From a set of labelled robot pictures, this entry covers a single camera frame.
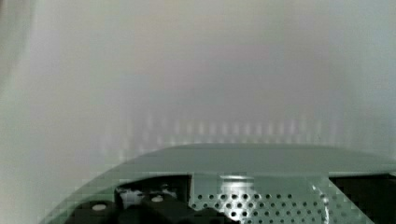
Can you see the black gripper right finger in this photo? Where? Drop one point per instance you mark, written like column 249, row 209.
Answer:
column 375, row 195

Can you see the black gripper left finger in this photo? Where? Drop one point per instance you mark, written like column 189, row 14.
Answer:
column 154, row 200

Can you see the green strainer bowl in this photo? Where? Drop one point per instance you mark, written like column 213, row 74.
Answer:
column 249, row 183

